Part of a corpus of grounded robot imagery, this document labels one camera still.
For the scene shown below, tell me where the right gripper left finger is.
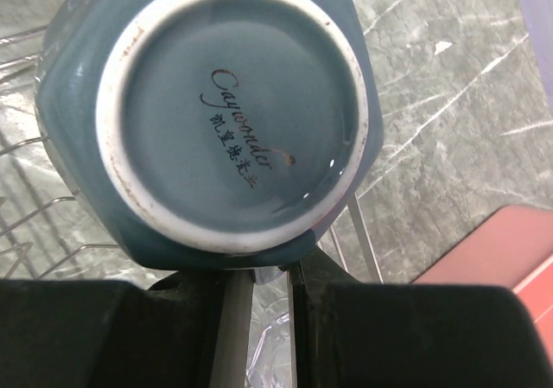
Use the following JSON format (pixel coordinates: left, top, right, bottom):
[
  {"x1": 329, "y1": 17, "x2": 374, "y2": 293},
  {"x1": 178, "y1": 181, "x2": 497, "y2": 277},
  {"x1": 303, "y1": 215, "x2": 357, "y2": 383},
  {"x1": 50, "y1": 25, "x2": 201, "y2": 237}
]
[{"x1": 1, "y1": 270, "x2": 231, "y2": 387}]

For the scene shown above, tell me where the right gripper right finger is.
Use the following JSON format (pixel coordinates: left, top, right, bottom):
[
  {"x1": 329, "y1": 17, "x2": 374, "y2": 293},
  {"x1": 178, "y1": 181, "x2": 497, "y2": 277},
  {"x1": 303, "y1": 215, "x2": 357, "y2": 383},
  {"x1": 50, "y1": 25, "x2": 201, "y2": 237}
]
[{"x1": 291, "y1": 248, "x2": 552, "y2": 387}]

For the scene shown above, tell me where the wire dish rack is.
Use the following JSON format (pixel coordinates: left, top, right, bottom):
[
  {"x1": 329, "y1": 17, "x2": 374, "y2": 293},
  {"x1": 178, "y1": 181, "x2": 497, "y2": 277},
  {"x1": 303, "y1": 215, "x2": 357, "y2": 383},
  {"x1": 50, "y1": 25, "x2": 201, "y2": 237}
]
[{"x1": 0, "y1": 0, "x2": 385, "y2": 388}]

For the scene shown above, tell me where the green mug cream inside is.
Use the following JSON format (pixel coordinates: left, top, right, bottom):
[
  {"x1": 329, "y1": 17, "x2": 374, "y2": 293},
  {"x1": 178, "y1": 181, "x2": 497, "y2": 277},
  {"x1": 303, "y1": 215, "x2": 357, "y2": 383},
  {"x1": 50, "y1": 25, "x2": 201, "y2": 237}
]
[{"x1": 35, "y1": 0, "x2": 384, "y2": 270}]

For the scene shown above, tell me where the clear glass cup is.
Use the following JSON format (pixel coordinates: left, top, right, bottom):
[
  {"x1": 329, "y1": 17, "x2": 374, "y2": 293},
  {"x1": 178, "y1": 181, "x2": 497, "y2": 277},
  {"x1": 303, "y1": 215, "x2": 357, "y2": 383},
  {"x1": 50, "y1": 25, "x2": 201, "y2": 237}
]
[{"x1": 244, "y1": 312, "x2": 294, "y2": 387}]

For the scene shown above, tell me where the pink compartment tray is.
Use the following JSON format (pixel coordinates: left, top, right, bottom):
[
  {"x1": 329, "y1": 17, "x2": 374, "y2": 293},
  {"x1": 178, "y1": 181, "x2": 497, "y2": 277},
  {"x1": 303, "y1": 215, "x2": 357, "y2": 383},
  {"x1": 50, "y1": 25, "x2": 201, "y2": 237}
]
[{"x1": 410, "y1": 204, "x2": 553, "y2": 324}]

